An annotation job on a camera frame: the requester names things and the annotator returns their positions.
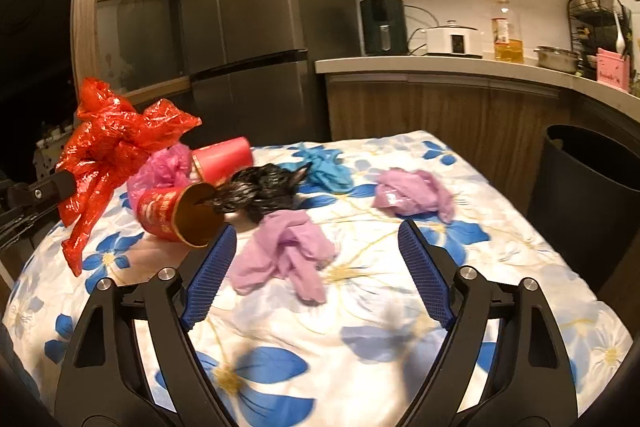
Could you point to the pink plastic bag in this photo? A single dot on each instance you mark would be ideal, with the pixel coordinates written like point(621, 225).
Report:
point(160, 172)

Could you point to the blue plastic bag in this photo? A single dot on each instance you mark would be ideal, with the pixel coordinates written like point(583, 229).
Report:
point(322, 169)

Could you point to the white plastic spoon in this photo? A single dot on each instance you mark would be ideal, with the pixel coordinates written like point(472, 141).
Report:
point(621, 37)

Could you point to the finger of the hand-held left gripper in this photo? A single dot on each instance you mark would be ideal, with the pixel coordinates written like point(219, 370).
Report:
point(22, 227)
point(45, 192)

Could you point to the dark grey refrigerator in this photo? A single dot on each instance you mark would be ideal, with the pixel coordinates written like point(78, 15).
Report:
point(260, 17)

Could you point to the black air fryer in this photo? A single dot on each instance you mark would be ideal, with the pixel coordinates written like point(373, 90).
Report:
point(382, 24)

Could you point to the wooden framed glass door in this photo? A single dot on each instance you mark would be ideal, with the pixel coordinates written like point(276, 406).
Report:
point(135, 32)

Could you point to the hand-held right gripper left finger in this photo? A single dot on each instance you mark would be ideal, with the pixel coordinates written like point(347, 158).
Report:
point(210, 277)

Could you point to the cooking oil bottle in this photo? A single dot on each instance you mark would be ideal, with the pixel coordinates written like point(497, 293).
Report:
point(507, 42)

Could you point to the black trash bin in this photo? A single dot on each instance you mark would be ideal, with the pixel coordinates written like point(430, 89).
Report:
point(585, 207)

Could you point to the red paper cup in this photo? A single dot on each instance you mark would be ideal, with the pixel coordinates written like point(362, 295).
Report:
point(170, 212)
point(222, 159)

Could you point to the wooden kitchen counter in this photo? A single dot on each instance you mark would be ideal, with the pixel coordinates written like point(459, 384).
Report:
point(425, 107)

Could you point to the black dish rack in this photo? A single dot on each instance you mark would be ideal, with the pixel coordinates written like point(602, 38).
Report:
point(587, 37)

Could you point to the white electric cooker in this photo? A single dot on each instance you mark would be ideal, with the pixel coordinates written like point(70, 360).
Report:
point(452, 41)

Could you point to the floral printed blanket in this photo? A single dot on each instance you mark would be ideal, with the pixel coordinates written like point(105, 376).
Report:
point(325, 347)

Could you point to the black plastic bag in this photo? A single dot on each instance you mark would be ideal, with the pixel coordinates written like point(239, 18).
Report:
point(260, 197)

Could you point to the pink utensil holder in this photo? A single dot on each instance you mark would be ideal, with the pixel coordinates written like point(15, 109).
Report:
point(612, 74)

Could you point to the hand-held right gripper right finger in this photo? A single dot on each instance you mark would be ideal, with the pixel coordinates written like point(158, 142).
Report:
point(425, 277)

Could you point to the stainless steel pot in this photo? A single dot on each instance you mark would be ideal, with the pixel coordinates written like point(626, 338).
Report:
point(556, 59)

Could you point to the red plastic bag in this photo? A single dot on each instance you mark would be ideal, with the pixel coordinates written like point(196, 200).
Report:
point(110, 142)

